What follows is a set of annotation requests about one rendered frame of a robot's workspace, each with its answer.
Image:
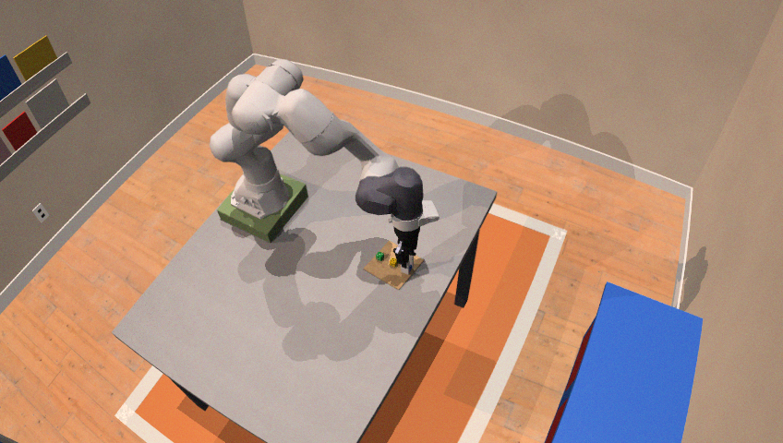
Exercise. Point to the tan square mat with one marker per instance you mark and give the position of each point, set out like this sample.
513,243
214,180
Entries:
384,271

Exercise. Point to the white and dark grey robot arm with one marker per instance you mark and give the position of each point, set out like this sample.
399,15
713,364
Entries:
263,105

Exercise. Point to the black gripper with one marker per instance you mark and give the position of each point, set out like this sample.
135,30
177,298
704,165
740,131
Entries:
404,255

